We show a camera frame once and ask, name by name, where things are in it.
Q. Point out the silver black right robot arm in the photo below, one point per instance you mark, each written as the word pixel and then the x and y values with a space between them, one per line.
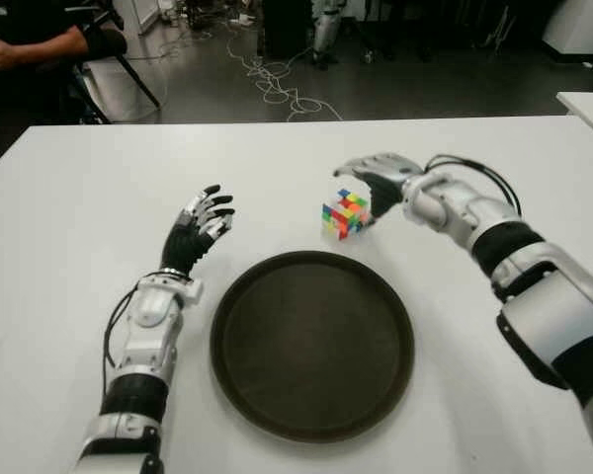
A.
pixel 548 306

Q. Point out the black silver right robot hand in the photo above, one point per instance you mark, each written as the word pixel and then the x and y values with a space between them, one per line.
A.
pixel 388 180

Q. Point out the black wheeled stand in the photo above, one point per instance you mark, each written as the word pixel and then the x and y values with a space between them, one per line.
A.
pixel 390 24

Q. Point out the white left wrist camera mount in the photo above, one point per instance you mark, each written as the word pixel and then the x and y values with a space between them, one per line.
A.
pixel 194 290

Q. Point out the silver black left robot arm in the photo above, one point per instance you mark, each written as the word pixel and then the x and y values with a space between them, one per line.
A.
pixel 148 333

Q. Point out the dark brown round plate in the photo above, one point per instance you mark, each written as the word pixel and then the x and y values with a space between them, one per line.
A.
pixel 311 345

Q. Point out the multicolour Rubik's cube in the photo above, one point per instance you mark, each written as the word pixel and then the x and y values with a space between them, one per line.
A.
pixel 343 214

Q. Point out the seated person in black shirt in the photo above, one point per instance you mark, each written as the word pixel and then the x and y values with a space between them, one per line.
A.
pixel 25 24

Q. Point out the grey folded metal stand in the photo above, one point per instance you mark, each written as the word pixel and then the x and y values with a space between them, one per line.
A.
pixel 499 29

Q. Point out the black chair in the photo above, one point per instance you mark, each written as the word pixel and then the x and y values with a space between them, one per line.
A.
pixel 106 42

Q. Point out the white machine housing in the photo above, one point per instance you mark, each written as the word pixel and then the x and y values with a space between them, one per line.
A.
pixel 583 24

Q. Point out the white board panel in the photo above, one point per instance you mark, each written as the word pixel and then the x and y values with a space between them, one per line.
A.
pixel 145 15

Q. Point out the white power strip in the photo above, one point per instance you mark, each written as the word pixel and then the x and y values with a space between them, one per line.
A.
pixel 242 21

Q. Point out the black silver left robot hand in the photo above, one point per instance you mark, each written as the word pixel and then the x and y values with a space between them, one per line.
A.
pixel 184 243

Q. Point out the black cabinet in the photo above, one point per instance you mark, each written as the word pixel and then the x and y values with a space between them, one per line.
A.
pixel 286 24

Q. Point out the white paper scrap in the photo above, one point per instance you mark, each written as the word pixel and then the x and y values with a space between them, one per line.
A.
pixel 587 65

